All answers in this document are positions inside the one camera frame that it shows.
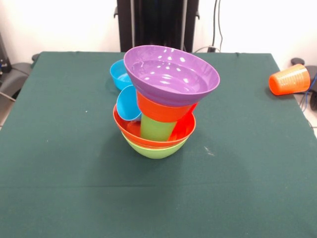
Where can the purple bowl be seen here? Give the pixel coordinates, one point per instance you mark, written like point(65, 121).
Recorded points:
point(173, 94)

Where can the wide orange bowl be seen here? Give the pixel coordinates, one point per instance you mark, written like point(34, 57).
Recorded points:
point(128, 129)

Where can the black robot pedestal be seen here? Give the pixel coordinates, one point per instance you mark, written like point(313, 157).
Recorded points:
point(148, 24)

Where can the small orange bowl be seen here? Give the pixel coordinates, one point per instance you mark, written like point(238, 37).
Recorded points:
point(158, 111)

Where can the blue bowl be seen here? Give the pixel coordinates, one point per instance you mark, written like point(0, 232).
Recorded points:
point(119, 77)

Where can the dark green tablecloth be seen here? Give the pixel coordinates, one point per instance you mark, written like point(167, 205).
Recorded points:
point(148, 193)

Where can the blue cup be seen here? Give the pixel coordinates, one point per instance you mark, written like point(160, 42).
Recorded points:
point(127, 104)

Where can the green cup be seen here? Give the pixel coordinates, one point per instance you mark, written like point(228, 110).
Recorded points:
point(156, 129)

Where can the grey chair base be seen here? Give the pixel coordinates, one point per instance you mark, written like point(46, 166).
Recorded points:
point(15, 77)

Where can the red cup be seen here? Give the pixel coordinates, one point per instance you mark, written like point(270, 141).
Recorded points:
point(184, 124)

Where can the dark equipment rack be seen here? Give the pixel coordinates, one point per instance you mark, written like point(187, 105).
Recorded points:
point(2, 57)

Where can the green bowl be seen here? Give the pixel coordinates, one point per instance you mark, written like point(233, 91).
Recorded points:
point(153, 152)

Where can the orange cup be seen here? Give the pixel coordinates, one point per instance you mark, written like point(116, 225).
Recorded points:
point(289, 80)

